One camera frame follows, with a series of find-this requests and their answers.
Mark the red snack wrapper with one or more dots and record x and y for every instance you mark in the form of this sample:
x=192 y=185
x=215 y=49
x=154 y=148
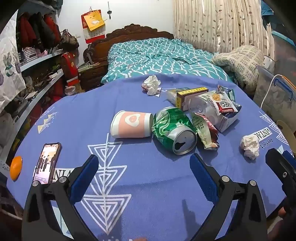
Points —
x=212 y=128

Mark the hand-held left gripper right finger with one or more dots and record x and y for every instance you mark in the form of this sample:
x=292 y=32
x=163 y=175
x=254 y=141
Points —
x=203 y=178

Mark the yellow and red box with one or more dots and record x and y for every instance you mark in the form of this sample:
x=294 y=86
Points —
x=192 y=92

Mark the grey metal shelf rack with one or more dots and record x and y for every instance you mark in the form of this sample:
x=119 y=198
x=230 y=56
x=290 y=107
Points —
x=41 y=61

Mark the wooden nightstand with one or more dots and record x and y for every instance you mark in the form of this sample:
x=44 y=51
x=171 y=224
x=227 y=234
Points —
x=92 y=74

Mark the teal patterned bedspread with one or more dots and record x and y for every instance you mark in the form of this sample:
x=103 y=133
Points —
x=150 y=55

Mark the houndstooth storage box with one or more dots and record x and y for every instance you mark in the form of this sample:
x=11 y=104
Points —
x=27 y=55

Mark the beige leaf print curtain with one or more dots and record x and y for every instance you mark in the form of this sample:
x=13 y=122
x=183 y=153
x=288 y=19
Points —
x=208 y=23

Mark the brown handbag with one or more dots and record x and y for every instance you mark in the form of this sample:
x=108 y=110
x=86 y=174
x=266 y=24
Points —
x=68 y=40

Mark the crumpled white tissue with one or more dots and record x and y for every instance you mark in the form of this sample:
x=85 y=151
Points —
x=151 y=84
x=251 y=146

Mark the white snack packet red label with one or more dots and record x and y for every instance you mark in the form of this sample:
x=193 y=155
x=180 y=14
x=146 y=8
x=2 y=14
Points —
x=223 y=103

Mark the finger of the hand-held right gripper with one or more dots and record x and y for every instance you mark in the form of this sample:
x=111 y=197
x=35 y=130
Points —
x=281 y=169
x=289 y=155

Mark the red and yellow wall calendar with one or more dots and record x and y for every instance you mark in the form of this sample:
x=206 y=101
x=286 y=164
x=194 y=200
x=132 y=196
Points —
x=92 y=20

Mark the purple printed blanket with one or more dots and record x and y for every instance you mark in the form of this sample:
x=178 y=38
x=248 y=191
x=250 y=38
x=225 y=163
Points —
x=138 y=185

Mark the black jacket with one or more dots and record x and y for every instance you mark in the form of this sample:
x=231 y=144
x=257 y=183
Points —
x=38 y=30

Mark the white bottle green label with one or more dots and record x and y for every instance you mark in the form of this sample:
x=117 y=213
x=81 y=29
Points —
x=203 y=109

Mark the dark red jacket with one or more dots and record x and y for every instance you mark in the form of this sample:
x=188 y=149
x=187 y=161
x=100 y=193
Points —
x=24 y=32

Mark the white printed cloth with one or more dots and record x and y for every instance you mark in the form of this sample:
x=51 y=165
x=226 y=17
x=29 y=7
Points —
x=9 y=69

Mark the black smartphone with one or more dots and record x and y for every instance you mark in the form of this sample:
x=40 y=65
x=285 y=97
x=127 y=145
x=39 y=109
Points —
x=46 y=162

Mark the orange fruit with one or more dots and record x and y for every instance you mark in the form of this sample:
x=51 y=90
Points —
x=16 y=168

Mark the green and white snack wrapper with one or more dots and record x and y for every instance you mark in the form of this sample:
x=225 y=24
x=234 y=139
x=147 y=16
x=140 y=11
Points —
x=201 y=127

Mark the clear plastic storage box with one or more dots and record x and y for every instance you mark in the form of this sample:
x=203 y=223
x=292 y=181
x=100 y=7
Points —
x=270 y=95

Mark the blue and silver packet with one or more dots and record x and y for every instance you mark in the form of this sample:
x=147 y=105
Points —
x=230 y=92

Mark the white and blue carton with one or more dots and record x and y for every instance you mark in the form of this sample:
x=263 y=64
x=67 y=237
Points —
x=227 y=121

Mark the crushed green drink can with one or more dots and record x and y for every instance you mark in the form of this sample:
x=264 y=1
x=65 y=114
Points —
x=171 y=129

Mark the patterned pillow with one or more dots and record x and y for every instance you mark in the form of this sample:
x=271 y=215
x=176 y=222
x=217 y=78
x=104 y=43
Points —
x=240 y=62

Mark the tan cardboard piece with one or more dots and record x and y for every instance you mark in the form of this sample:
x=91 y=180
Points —
x=284 y=128

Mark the carved wooden headboard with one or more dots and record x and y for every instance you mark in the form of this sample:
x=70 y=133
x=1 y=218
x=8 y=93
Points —
x=138 y=31

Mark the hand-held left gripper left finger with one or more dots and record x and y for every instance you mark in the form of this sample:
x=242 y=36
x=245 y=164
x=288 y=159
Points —
x=83 y=178

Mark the blue lidded storage tub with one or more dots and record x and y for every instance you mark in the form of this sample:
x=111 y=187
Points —
x=284 y=51

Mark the dark hanging ornament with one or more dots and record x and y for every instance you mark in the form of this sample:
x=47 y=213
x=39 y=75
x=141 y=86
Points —
x=109 y=12

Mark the pink paper cup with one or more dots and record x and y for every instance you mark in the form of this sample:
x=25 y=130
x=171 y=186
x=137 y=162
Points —
x=131 y=125

